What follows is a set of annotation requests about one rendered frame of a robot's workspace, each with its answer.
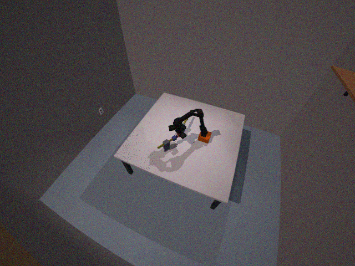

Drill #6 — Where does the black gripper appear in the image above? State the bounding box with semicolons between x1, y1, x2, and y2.
175;128;187;139

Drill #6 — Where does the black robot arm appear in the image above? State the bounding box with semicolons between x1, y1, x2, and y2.
169;109;208;137

